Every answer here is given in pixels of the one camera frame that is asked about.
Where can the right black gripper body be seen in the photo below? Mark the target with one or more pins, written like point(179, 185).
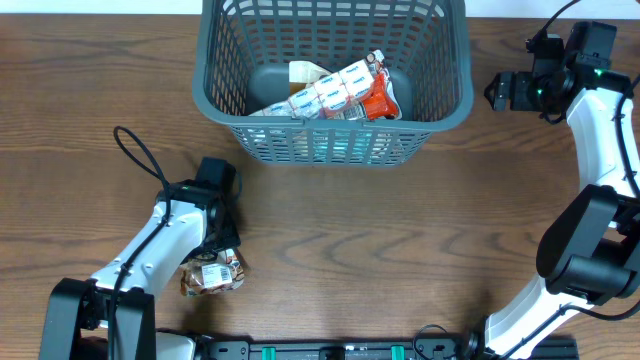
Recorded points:
point(528, 91)

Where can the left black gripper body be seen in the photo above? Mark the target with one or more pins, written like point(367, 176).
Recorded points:
point(229, 231)

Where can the cream pouch with label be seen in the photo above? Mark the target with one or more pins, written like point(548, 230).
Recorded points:
point(211, 274)

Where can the orange brown cracker package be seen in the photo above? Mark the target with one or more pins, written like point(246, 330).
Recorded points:
point(381, 103)

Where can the cream brown snack pouch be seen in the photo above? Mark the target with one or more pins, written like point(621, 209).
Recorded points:
point(302, 74)

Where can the white tissue pack bundle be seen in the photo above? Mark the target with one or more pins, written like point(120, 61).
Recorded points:
point(326, 98)

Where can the teal small snack packet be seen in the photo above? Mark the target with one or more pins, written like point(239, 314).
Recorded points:
point(335, 146)

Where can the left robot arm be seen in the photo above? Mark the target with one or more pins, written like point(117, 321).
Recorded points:
point(111, 315)

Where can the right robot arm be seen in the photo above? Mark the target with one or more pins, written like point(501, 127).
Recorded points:
point(590, 254)

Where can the grey plastic slotted basket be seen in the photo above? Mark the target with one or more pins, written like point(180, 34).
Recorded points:
point(244, 46)

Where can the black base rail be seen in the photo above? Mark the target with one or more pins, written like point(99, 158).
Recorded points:
point(350, 351)

